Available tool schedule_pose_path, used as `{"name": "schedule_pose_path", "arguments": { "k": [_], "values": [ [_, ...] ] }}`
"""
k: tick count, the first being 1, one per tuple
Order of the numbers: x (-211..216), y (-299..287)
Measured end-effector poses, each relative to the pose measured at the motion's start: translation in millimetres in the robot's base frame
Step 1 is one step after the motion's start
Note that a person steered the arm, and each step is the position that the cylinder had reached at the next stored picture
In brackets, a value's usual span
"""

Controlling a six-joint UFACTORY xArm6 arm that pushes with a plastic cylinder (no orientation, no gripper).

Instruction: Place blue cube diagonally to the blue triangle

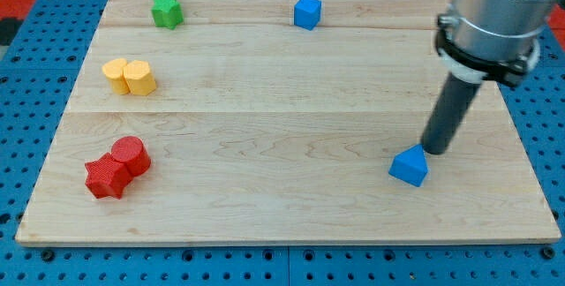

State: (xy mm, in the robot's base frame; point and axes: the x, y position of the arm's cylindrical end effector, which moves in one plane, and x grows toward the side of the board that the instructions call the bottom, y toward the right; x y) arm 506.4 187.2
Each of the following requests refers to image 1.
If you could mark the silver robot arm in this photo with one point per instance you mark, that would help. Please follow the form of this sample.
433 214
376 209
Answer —
492 39

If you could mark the blue cube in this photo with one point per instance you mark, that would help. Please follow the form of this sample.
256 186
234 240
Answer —
307 13

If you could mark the blue triangle block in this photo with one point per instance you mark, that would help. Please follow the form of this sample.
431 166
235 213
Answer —
410 166

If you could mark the wooden board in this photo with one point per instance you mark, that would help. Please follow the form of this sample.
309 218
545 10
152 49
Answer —
263 133

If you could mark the red cylinder block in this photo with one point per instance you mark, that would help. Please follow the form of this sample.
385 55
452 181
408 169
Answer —
131 151

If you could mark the yellow hexagon block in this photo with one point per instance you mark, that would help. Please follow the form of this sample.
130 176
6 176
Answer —
139 78

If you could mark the green star block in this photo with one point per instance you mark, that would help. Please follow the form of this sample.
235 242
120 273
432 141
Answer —
167 13

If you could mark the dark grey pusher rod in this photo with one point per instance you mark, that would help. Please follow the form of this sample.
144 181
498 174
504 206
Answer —
452 104

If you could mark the yellow cylinder block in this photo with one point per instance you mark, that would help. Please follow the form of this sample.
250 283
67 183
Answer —
113 71

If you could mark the red star block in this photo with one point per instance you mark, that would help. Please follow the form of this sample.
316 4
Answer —
107 177

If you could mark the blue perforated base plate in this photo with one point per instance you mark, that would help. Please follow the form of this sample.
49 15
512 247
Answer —
38 71

